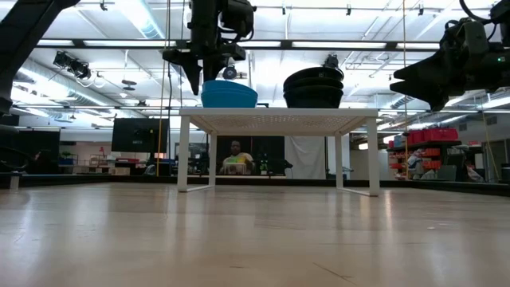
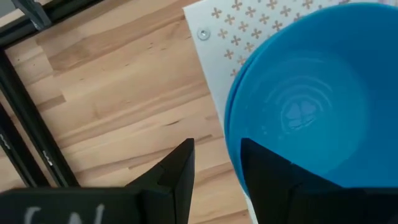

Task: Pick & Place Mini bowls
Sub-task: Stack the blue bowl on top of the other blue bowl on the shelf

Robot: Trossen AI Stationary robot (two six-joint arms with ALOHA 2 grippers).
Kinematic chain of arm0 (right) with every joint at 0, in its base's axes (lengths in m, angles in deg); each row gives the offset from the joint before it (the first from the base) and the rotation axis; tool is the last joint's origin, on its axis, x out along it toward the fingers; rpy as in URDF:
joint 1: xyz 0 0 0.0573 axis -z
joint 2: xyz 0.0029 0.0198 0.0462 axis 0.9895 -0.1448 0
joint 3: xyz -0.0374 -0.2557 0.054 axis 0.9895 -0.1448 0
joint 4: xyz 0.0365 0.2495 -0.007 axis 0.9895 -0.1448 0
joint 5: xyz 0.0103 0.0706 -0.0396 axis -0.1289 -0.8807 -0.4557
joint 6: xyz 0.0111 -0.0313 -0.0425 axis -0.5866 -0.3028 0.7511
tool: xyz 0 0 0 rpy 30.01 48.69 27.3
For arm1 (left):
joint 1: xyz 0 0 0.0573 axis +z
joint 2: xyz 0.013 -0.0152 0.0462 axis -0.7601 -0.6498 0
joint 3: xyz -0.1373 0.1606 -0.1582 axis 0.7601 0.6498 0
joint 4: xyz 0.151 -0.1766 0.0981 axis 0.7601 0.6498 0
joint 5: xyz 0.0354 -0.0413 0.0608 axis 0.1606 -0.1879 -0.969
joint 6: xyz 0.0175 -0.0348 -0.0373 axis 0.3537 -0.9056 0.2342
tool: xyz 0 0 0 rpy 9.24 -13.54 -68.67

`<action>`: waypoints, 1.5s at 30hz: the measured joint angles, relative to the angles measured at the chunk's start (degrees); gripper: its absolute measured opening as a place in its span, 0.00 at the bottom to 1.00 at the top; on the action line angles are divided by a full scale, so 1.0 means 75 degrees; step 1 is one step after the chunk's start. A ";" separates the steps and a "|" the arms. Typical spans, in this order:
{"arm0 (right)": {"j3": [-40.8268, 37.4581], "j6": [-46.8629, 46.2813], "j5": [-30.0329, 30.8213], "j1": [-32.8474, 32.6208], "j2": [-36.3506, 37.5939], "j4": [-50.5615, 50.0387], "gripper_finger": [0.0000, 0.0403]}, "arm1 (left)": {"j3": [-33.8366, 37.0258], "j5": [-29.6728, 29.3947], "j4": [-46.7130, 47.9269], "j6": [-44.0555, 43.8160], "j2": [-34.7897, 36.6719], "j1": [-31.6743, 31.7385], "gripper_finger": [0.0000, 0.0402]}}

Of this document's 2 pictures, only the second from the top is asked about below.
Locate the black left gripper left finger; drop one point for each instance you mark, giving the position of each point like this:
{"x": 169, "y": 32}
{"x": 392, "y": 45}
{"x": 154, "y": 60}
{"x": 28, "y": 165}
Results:
{"x": 168, "y": 199}

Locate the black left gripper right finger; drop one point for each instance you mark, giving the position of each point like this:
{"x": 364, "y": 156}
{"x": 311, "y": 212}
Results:
{"x": 280, "y": 199}

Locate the blue plastic mini bowl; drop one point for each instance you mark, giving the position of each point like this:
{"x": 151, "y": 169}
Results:
{"x": 326, "y": 93}

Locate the white perforated metal rack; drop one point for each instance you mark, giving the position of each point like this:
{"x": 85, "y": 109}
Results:
{"x": 217, "y": 56}

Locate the black aluminium table frame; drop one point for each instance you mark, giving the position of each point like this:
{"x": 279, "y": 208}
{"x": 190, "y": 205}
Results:
{"x": 28, "y": 124}

